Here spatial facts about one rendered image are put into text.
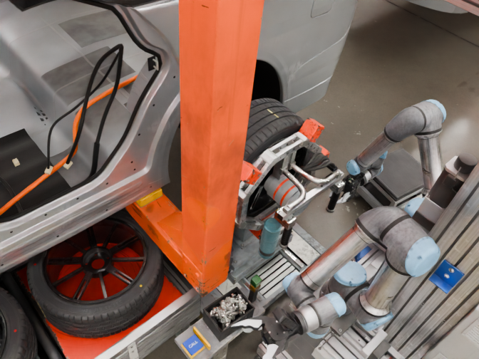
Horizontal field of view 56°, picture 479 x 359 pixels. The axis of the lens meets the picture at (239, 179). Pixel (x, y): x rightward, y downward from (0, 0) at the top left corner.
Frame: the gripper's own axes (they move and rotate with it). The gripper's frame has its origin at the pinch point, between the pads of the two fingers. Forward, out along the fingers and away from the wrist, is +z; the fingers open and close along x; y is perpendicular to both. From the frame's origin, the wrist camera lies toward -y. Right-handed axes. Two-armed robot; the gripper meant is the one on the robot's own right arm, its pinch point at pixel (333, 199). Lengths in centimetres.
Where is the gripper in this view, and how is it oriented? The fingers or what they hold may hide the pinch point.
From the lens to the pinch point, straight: 226.0
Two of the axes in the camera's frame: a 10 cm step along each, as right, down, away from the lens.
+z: -7.4, 4.5, -4.9
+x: 6.6, 5.9, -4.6
